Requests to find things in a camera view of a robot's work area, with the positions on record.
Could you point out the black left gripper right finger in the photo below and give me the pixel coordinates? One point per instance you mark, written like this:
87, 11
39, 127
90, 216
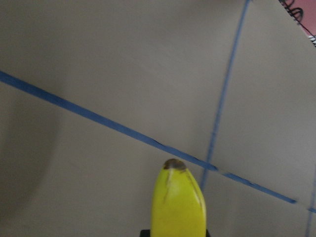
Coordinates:
207, 233

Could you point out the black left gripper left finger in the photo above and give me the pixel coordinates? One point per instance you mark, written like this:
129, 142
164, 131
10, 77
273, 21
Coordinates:
145, 233

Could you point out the large yellow banana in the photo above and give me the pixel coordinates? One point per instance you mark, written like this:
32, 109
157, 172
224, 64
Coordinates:
178, 205

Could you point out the pink box of blocks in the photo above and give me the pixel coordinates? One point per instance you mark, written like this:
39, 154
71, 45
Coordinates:
303, 12

